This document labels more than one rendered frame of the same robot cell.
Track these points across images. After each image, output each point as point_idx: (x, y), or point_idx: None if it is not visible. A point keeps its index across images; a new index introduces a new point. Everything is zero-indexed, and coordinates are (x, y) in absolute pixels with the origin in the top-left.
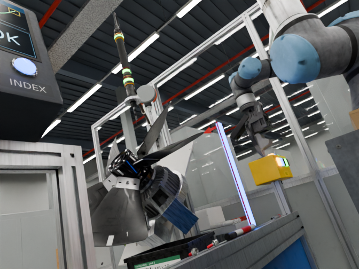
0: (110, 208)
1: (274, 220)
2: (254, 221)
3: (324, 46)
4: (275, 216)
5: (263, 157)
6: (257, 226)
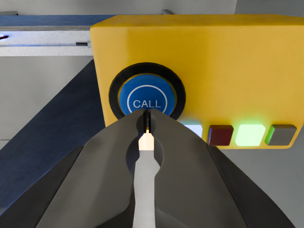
0: None
1: (64, 53)
2: (0, 41)
3: None
4: (90, 47)
5: (104, 117)
6: (19, 35)
